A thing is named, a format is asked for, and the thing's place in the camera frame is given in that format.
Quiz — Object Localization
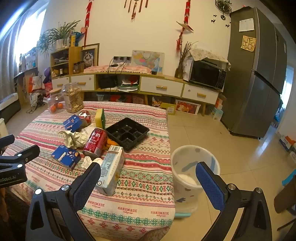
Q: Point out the potted green plant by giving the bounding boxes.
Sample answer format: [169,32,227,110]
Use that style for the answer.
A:
[47,20,80,50]

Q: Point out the white paper note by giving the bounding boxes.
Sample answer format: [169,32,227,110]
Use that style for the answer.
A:
[239,19,255,32]

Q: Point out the wooden shelf unit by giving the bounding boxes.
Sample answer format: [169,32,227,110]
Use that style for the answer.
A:
[50,46,82,78]

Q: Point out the white plastic bin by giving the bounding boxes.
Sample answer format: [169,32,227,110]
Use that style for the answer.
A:
[171,145,221,214]

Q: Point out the yellow patterned note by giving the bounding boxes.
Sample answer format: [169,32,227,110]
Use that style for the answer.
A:
[241,35,257,51]

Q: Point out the pink cloth runner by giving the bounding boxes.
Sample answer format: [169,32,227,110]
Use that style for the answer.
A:
[84,64,153,74]

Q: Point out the orange peel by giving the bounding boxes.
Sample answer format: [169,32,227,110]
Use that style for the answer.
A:
[103,138,121,151]

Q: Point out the floral cover cloth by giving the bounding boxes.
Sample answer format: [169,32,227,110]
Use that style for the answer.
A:
[190,48,231,70]

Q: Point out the purple bag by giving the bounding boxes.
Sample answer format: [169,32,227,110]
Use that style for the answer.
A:
[43,67,52,84]

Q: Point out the yellow green sponge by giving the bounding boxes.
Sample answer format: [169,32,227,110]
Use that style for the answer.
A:
[95,108,105,129]

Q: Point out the stacked small boxes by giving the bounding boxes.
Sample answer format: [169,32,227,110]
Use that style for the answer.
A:
[209,93,226,121]

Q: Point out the small straw hat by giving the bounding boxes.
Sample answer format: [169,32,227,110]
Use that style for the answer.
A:
[176,21,194,33]

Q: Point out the black microwave oven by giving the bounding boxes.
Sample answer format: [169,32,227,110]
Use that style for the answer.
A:
[189,59,227,90]

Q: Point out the brown glass jars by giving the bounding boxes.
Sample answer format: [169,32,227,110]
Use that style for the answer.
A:
[73,61,85,73]

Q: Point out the framed cat picture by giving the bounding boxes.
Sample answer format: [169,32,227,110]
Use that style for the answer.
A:
[81,43,100,70]

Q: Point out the dark bench with white cushion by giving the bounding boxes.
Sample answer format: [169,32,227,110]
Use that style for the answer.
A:
[0,93,21,123]

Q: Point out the trailing green plant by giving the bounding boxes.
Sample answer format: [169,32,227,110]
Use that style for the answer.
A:
[37,31,52,55]

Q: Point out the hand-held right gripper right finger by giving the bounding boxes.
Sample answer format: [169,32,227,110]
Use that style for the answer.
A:
[195,161,273,241]

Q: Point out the black plastic tray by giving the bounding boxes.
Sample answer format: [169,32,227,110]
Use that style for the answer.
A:
[105,117,150,151]

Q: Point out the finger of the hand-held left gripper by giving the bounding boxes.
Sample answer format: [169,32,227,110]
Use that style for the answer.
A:
[0,145,40,168]
[0,134,15,149]

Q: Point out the vase of dry twigs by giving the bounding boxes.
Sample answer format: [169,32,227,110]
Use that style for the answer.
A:
[174,41,199,79]

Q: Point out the white wooden media cabinet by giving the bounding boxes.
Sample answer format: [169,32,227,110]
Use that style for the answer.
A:
[52,71,220,116]

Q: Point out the white crumpled tissue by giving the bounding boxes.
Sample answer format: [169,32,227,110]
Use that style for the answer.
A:
[82,156,102,169]

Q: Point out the tall red drink can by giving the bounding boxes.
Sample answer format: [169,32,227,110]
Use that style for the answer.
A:
[83,127,108,158]

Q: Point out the white orange shopping bag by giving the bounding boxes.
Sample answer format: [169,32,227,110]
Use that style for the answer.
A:
[24,75,44,93]

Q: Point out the glass jar with wooden lid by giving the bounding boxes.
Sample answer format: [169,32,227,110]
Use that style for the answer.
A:
[47,89,65,114]

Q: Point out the red hanging string ornament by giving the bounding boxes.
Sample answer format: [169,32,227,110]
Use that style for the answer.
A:
[177,0,192,52]
[84,0,93,45]

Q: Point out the drink carton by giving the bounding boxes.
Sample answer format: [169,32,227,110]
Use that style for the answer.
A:
[95,145,126,197]

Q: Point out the patterned tablecloth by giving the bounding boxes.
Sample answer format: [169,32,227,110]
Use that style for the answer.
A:
[2,101,176,241]

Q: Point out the white foil wrapper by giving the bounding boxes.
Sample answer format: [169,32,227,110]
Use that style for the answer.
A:
[58,130,90,150]

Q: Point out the dark wooden chair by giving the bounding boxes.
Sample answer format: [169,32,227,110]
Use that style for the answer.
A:
[274,183,296,230]

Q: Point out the beige curtain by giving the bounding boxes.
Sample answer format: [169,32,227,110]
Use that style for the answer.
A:
[0,9,30,100]

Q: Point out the grey refrigerator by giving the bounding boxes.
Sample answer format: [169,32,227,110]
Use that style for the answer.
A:
[221,7,288,139]

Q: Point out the yellow cardboard box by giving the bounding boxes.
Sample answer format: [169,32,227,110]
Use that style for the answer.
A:
[161,102,177,115]

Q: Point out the red tassel wall ornament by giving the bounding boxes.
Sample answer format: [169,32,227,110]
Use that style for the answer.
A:
[124,0,149,23]

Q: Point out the colourful map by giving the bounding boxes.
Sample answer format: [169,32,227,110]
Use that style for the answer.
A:
[131,50,165,72]

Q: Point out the blue cardboard box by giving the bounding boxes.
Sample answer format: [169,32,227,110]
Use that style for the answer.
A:
[63,115,85,132]
[51,144,82,171]

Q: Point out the glass jar of snacks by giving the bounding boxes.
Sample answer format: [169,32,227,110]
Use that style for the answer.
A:
[62,82,84,113]

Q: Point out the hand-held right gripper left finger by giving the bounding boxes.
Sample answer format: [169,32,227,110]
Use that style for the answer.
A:
[25,160,102,241]

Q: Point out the small red can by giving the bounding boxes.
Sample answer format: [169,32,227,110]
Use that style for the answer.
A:
[77,110,92,124]

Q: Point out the red festive picture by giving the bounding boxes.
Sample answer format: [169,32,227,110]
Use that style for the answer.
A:
[175,100,201,115]

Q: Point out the black hexagon wall ornament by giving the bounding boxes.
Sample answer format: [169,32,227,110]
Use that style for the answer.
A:
[215,0,233,19]

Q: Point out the black deer wall decals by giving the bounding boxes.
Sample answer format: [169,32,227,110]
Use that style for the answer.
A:
[210,14,232,29]

